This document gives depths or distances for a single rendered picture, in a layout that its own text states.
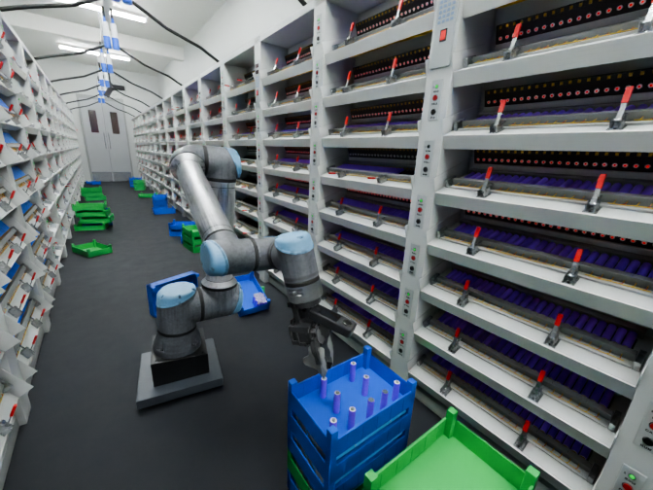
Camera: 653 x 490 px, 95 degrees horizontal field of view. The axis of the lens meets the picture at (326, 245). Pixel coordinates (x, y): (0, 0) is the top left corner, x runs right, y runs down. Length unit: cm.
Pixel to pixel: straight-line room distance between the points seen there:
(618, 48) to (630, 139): 20
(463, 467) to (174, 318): 108
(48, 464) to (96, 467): 16
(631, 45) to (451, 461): 99
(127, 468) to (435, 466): 96
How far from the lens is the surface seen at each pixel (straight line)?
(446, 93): 114
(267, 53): 233
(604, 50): 100
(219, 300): 139
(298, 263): 71
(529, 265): 106
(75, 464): 145
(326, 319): 75
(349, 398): 98
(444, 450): 92
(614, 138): 96
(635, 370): 109
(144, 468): 134
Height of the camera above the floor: 100
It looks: 17 degrees down
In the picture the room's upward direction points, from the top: 3 degrees clockwise
